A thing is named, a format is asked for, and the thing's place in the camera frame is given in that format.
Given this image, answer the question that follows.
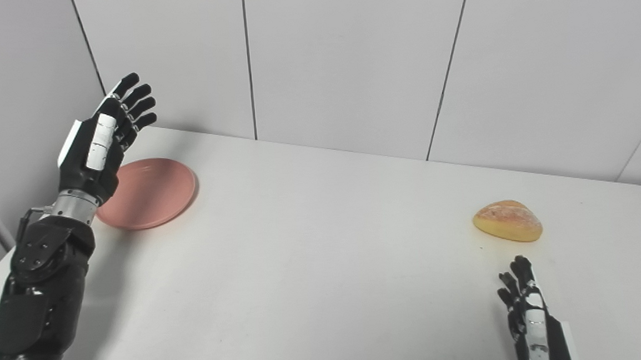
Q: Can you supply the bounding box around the golden bread roll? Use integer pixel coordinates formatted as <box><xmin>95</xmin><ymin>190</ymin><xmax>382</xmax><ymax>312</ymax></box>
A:
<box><xmin>471</xmin><ymin>198</ymin><xmax>544</xmax><ymax>246</ymax></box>

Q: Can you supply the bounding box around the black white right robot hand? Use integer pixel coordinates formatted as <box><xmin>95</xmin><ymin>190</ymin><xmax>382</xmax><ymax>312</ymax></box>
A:
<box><xmin>495</xmin><ymin>252</ymin><xmax>574</xmax><ymax>360</ymax></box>

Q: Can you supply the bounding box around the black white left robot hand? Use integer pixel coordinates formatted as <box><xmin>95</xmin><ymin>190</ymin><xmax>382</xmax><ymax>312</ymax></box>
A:
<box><xmin>52</xmin><ymin>71</ymin><xmax>163</xmax><ymax>209</ymax></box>

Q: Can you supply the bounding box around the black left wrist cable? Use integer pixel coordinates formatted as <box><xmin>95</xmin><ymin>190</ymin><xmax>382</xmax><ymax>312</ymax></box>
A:
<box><xmin>13</xmin><ymin>205</ymin><xmax>58</xmax><ymax>244</ymax></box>

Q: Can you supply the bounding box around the pink round plate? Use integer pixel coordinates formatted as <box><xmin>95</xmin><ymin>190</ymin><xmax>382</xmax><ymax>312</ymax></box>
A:
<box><xmin>92</xmin><ymin>156</ymin><xmax>199</xmax><ymax>233</ymax></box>

